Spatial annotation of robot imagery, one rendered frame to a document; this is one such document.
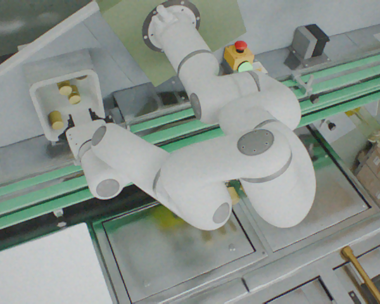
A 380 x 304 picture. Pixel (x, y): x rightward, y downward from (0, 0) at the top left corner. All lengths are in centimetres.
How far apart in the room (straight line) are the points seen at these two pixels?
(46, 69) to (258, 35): 67
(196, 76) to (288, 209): 37
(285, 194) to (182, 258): 70
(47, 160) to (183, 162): 70
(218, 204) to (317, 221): 83
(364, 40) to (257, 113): 97
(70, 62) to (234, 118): 51
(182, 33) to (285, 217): 50
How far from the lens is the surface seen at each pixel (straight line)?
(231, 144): 55
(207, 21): 106
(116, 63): 115
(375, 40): 163
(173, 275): 120
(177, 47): 90
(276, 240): 132
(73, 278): 122
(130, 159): 71
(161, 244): 123
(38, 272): 125
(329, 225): 141
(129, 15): 96
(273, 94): 75
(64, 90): 108
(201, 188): 56
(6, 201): 119
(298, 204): 60
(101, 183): 82
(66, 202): 122
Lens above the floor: 160
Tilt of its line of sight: 31 degrees down
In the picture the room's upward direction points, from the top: 151 degrees clockwise
